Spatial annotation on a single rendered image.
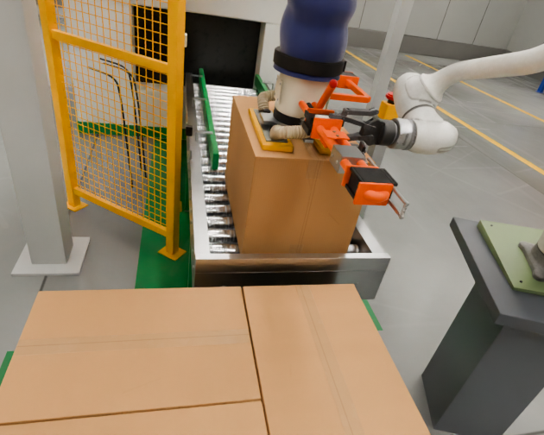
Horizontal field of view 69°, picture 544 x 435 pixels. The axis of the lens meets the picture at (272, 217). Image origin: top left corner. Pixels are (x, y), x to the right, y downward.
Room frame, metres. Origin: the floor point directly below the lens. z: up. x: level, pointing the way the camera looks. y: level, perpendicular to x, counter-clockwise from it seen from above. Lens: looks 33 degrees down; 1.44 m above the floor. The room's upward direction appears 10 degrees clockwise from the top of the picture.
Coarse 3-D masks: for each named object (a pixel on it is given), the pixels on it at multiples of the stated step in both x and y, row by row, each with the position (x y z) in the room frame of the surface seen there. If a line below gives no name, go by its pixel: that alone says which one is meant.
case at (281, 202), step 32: (256, 160) 1.09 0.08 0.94; (288, 160) 1.12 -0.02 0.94; (320, 160) 1.15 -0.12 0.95; (256, 192) 1.09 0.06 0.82; (288, 192) 1.12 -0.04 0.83; (320, 192) 1.15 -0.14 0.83; (256, 224) 1.10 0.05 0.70; (288, 224) 1.13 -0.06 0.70; (320, 224) 1.16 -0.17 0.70; (352, 224) 1.20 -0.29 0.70
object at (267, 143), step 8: (256, 112) 1.40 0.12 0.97; (264, 112) 1.37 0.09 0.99; (272, 112) 1.44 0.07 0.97; (256, 120) 1.34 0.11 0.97; (256, 128) 1.27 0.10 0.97; (264, 128) 1.26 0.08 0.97; (264, 136) 1.19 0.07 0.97; (264, 144) 1.14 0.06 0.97; (272, 144) 1.15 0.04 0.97; (280, 144) 1.16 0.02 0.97; (288, 144) 1.17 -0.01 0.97
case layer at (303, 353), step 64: (64, 320) 0.70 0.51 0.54; (128, 320) 0.74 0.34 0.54; (192, 320) 0.78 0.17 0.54; (256, 320) 0.82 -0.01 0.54; (320, 320) 0.87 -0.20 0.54; (64, 384) 0.52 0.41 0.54; (128, 384) 0.55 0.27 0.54; (192, 384) 0.58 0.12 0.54; (256, 384) 0.61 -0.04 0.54; (320, 384) 0.65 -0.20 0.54; (384, 384) 0.68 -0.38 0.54
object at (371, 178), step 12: (348, 168) 0.78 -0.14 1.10; (360, 168) 0.78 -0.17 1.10; (372, 168) 0.79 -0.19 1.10; (348, 180) 0.78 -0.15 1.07; (360, 180) 0.72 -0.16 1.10; (372, 180) 0.73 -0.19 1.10; (384, 180) 0.74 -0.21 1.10; (360, 192) 0.71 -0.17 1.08; (360, 204) 0.71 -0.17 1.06; (372, 204) 0.72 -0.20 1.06; (384, 204) 0.73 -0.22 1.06
